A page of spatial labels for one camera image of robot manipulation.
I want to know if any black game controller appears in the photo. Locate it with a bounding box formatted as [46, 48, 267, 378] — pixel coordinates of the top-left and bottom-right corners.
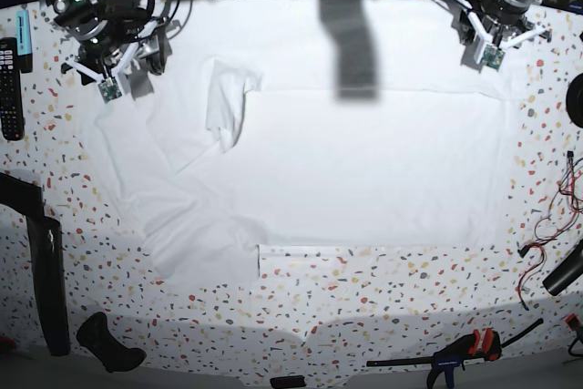
[76, 312, 147, 374]

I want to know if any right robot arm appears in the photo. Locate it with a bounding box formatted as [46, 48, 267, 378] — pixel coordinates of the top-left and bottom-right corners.
[45, 0, 169, 102]

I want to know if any black orange bar clamp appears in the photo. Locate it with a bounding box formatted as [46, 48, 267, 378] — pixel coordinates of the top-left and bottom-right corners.
[366, 318, 544, 389]

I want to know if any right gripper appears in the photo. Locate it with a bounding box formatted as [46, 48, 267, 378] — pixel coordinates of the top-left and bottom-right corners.
[61, 18, 167, 103]

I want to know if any teal highlighter pen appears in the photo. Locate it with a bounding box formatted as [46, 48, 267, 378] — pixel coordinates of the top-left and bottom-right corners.
[16, 9, 33, 74]

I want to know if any black bent bracket stand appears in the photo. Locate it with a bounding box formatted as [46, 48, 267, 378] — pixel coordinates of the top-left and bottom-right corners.
[1, 174, 70, 357]

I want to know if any small black box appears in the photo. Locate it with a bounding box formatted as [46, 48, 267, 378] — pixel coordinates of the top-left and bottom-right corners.
[270, 375, 306, 389]

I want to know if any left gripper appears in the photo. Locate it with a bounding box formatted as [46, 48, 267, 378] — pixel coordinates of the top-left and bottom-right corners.
[436, 0, 552, 70]

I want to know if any white T-shirt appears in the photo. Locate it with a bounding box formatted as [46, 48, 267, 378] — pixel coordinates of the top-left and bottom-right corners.
[78, 0, 532, 287]

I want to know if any red black wire bundle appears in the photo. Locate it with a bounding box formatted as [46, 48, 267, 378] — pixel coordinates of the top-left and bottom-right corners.
[515, 150, 583, 312]

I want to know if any black round object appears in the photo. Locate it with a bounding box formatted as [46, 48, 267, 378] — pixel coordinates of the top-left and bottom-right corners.
[566, 74, 583, 128]

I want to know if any terrazzo patterned tablecloth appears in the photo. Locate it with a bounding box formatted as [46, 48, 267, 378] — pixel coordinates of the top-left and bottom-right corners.
[1, 0, 582, 387]

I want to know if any black cylinder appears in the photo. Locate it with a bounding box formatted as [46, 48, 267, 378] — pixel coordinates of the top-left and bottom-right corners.
[543, 241, 582, 296]

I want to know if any black TV remote control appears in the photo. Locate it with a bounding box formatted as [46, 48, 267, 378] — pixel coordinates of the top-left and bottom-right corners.
[0, 37, 25, 141]

